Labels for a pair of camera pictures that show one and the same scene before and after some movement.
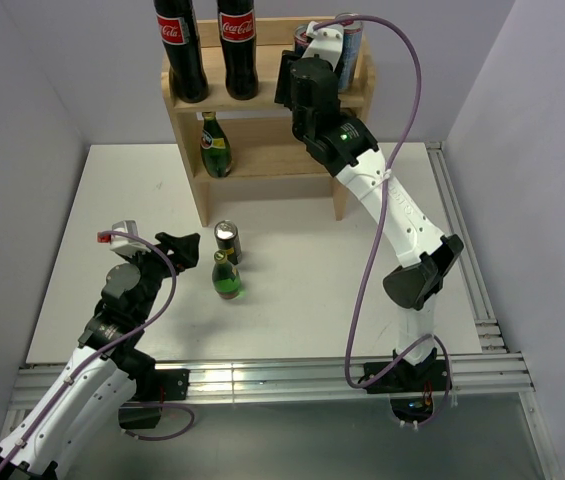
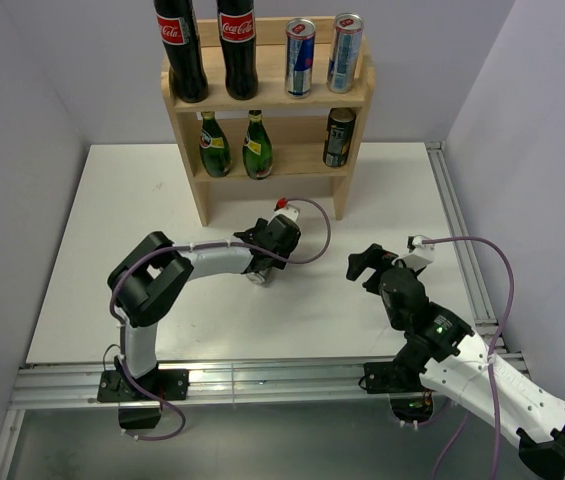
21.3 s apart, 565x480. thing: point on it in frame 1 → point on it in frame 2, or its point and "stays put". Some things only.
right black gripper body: (282, 91) → (387, 308)
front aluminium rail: (469, 375) stays put
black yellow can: (227, 238) → (256, 277)
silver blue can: (352, 37) stays put
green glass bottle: (215, 150) stays put
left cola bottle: (187, 74) stays put
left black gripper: (185, 248) → (261, 224)
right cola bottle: (237, 33) stays put
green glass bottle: (225, 277) → (257, 148)
